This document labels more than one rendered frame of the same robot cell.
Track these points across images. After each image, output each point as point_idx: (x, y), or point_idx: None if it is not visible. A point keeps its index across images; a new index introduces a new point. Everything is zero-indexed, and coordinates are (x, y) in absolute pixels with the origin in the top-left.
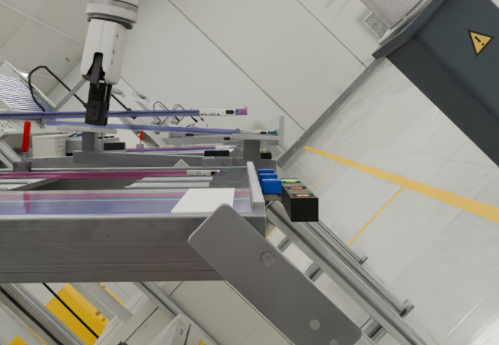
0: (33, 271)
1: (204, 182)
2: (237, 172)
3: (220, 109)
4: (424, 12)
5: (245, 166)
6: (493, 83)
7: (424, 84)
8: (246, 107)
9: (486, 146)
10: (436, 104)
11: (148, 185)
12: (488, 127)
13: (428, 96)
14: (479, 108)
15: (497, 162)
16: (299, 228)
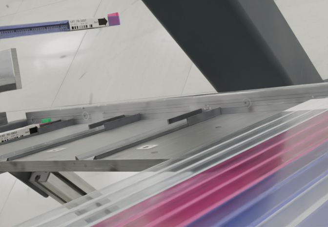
0: None
1: (97, 133)
2: (63, 121)
3: (92, 18)
4: None
5: (22, 119)
6: None
7: None
8: (118, 13)
9: (205, 56)
10: (162, 18)
11: (75, 151)
12: (225, 33)
13: (156, 10)
14: (228, 13)
15: (209, 72)
16: (86, 187)
